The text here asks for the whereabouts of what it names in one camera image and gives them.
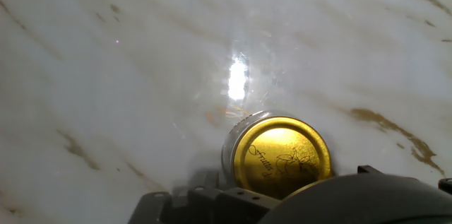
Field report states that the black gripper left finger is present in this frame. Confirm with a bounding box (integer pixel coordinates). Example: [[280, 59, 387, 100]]
[[127, 167, 282, 224]]

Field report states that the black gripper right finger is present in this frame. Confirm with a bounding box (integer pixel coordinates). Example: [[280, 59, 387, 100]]
[[357, 165, 452, 196]]

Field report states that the glass jar gold lid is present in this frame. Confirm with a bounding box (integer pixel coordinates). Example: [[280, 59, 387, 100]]
[[220, 110, 334, 201]]

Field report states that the marble pattern mat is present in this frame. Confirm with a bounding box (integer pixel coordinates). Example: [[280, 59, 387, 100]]
[[0, 0, 452, 224]]

